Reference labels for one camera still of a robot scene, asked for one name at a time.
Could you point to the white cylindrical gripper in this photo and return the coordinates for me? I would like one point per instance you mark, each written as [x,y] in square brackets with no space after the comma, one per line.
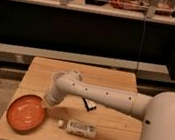
[52,97]

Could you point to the white plastic bottle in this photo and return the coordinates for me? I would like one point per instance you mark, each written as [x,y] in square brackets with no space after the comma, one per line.
[78,128]

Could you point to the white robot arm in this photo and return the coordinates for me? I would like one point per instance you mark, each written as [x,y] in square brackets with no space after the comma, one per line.
[157,112]

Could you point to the orange ceramic bowl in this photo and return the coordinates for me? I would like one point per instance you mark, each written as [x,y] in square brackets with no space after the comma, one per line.
[25,113]

